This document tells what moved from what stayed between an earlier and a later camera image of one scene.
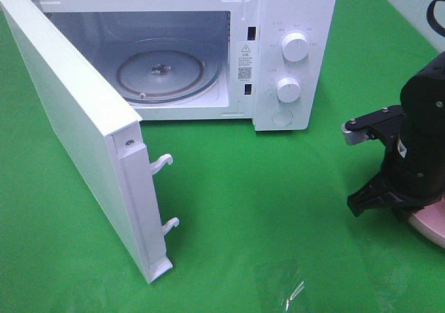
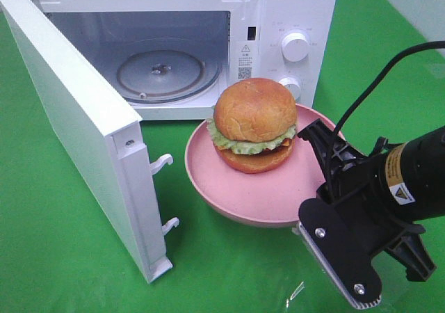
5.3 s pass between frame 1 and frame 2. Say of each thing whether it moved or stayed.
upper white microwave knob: stayed
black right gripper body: moved
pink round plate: moved
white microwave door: stayed
